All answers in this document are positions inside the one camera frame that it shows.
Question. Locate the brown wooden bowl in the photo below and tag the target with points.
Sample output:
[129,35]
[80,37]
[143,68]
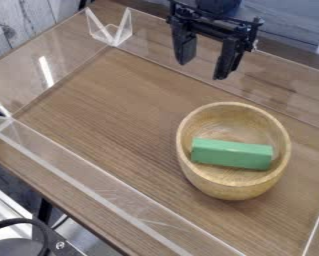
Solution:
[237,122]

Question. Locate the green rectangular block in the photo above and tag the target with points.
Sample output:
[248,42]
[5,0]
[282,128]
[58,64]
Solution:
[231,154]

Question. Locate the black metal base plate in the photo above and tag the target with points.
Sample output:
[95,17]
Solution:
[57,246]

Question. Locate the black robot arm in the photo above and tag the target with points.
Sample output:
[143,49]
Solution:
[211,18]

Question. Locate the clear acrylic corner bracket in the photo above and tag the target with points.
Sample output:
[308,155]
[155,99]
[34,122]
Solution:
[111,34]

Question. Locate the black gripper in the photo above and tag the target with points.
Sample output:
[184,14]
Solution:
[212,18]

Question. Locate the clear acrylic enclosure walls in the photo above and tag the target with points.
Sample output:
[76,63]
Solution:
[88,137]

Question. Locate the black table leg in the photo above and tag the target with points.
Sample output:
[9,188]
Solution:
[44,211]

